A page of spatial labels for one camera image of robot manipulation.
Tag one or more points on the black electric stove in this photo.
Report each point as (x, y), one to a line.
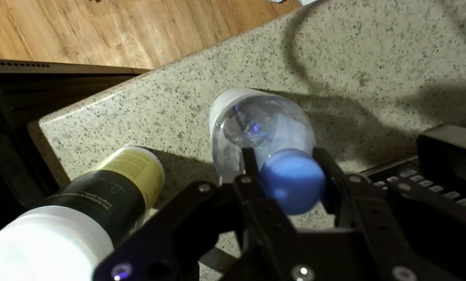
(28, 90)

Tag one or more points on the stainless steel microwave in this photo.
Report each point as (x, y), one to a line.
(435, 181)

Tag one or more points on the clear water bottle blue cap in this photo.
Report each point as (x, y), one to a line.
(282, 139)

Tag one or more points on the yellow green container white lid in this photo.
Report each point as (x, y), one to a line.
(72, 231)

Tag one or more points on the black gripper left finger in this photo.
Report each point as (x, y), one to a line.
(170, 245)

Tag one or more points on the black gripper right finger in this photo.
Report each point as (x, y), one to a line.
(387, 253)

